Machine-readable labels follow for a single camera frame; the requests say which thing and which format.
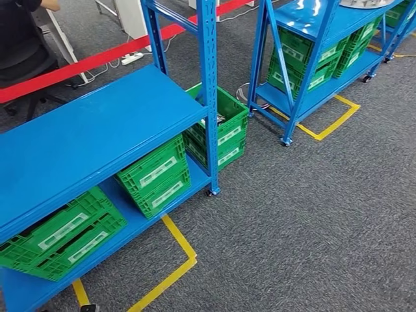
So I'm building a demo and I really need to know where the white partition panel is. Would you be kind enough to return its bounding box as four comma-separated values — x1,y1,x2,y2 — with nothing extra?
112,0,153,53

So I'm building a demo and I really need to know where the person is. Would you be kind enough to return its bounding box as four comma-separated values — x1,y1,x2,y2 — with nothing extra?
0,0,61,72

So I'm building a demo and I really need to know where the red barrier belt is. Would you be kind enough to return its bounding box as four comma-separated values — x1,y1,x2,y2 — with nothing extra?
0,0,253,105

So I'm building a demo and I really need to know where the white cable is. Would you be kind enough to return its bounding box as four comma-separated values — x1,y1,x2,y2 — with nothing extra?
218,0,281,23
65,33,179,88

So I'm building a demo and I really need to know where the black office chair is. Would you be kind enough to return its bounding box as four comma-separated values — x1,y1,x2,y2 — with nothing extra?
0,43,81,122

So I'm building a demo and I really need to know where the chrome stanchion post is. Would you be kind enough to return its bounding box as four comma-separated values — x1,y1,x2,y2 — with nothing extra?
236,81,271,112

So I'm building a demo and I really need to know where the grey plastic wheel cover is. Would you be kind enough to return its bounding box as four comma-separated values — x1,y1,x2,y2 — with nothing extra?
338,0,394,10

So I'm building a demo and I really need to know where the blue metal shelf rack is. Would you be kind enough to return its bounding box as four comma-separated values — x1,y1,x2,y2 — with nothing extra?
0,0,222,312
247,0,405,148
377,0,416,64

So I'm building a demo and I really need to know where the white power strip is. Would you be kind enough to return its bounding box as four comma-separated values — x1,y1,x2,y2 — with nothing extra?
121,51,145,66

